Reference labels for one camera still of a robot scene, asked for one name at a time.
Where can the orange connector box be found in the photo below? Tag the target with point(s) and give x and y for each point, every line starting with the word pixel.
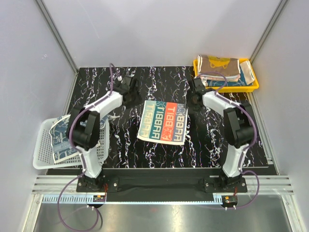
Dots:
pixel 230 200
pixel 99 198

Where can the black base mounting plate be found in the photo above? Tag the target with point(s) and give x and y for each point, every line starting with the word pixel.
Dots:
pixel 209 180

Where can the pink white rabbit towel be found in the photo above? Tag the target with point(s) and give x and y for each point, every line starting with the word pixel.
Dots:
pixel 234 78

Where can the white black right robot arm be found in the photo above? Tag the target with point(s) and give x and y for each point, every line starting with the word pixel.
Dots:
pixel 239 124

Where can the striped rabbit text towel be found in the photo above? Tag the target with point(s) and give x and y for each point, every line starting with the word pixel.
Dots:
pixel 163 122

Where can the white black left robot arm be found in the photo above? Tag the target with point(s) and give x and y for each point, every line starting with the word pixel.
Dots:
pixel 83 129

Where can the aluminium frame rail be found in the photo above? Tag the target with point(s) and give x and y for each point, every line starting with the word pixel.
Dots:
pixel 264 185

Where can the left orange connector box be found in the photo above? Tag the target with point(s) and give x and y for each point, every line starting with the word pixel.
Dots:
pixel 99 198

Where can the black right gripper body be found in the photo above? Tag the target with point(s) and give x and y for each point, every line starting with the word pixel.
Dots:
pixel 191 104

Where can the white plastic laundry basket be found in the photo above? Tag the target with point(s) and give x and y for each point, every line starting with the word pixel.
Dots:
pixel 43 157

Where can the right orange connector box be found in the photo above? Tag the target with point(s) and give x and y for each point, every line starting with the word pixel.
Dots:
pixel 230 200

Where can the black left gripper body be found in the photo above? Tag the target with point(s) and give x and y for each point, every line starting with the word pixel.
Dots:
pixel 135 99

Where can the blue white patterned towel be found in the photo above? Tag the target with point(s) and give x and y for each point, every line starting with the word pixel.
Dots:
pixel 61 148

